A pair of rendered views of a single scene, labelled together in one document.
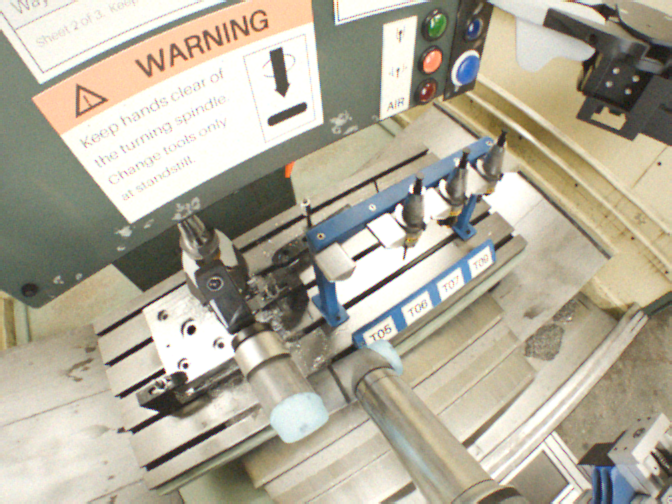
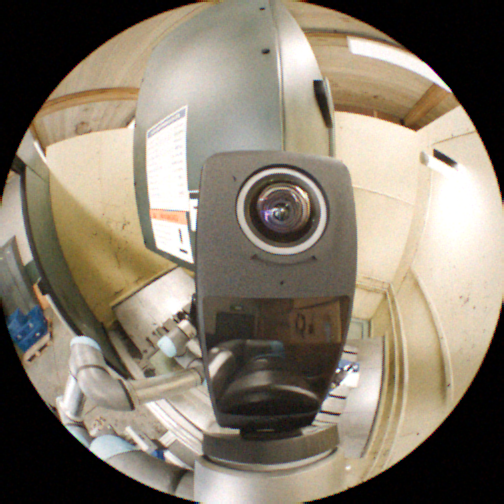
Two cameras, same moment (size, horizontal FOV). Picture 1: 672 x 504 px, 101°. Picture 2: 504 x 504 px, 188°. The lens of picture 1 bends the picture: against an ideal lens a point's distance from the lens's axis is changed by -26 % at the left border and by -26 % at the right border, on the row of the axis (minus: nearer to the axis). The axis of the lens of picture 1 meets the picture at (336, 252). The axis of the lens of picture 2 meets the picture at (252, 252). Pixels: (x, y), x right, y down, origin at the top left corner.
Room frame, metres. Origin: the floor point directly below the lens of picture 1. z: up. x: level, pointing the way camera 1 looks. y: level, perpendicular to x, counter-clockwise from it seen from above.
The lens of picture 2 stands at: (0.17, -0.30, 1.74)
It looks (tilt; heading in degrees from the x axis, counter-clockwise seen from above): 27 degrees down; 58
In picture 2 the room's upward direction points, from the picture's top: straight up
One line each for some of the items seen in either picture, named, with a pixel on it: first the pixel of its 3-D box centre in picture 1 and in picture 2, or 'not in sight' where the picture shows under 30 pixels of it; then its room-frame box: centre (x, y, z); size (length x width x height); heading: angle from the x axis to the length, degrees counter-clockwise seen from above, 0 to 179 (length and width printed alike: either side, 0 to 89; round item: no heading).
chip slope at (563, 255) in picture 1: (441, 232); (324, 388); (0.63, -0.35, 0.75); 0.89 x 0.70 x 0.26; 28
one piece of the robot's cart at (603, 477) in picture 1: (604, 491); not in sight; (-0.22, -0.59, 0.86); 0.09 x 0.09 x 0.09; 28
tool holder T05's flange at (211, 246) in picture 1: (199, 240); not in sight; (0.33, 0.22, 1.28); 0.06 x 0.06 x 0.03
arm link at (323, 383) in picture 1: (307, 401); (184, 356); (0.09, 0.07, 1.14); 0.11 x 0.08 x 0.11; 113
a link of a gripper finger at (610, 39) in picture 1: (604, 31); not in sight; (0.22, -0.21, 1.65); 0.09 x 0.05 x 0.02; 58
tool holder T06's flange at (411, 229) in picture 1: (412, 217); not in sight; (0.38, -0.14, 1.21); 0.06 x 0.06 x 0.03
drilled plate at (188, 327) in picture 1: (210, 321); not in sight; (0.31, 0.32, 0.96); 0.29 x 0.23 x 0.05; 118
